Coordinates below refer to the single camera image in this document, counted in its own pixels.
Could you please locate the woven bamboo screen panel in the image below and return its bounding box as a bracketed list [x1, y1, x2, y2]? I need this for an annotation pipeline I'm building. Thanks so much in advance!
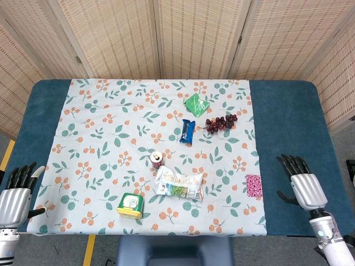
[0, 0, 92, 80]
[0, 16, 48, 139]
[302, 16, 355, 135]
[154, 0, 252, 80]
[47, 0, 161, 80]
[227, 0, 355, 80]

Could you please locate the green snack packet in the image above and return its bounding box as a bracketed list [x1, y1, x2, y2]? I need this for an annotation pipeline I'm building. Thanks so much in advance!
[182, 93, 210, 118]

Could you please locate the pink patterned card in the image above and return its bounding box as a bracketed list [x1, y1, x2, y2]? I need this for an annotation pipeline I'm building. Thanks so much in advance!
[245, 174, 263, 198]

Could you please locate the dark red grape bunch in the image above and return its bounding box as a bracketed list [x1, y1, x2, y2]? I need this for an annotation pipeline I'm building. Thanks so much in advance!
[197, 113, 239, 135]

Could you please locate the blue cookie packet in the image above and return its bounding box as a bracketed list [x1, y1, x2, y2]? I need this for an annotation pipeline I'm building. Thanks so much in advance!
[179, 119, 196, 145]

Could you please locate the white crumpled snack bag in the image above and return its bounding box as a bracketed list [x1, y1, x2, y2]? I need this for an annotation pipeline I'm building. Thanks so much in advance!
[153, 165, 205, 202]

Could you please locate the red drink can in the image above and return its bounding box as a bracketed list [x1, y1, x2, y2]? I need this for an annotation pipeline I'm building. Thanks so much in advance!
[150, 151, 165, 170]

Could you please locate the black box object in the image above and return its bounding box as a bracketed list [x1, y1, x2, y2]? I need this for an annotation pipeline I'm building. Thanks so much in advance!
[346, 159, 355, 181]

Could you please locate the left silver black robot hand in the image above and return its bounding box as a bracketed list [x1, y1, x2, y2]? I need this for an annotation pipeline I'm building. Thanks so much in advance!
[0, 162, 55, 230]

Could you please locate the floral tablecloth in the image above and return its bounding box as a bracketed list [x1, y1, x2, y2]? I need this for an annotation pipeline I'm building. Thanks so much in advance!
[27, 79, 267, 237]

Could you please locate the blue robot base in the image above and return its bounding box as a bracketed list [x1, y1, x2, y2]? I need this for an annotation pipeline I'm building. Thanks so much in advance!
[115, 235, 235, 266]

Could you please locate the blue table cover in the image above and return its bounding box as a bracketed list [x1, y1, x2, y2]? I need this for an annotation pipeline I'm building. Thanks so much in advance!
[0, 79, 355, 238]

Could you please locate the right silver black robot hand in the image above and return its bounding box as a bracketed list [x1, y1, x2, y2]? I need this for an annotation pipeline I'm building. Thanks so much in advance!
[276, 154, 328, 212]

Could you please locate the yellow floor tape strip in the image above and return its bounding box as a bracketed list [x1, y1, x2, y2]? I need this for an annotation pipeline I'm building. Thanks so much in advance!
[83, 234, 97, 266]
[0, 139, 16, 171]

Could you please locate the green yellow plastic container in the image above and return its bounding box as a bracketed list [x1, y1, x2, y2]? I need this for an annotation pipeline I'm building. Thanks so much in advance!
[116, 192, 145, 220]

